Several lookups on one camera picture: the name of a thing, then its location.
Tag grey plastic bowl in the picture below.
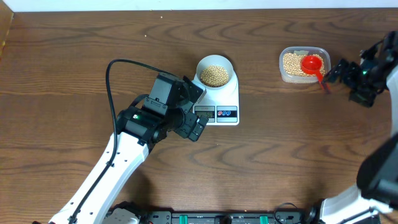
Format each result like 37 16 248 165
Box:
195 55 233 88

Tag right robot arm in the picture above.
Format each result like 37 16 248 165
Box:
308 31 397 223

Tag soybeans in grey bowl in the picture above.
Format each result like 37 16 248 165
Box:
200 65 229 88

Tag white digital kitchen scale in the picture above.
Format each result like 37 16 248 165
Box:
193 70 240 126

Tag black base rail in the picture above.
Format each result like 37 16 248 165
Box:
105 210 381 224

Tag clear plastic bean container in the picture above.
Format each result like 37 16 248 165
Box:
279 47 331 84

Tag pile of soybeans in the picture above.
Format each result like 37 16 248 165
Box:
282 53 315 77

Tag red plastic measuring scoop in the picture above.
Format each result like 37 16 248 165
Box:
301 55 330 94

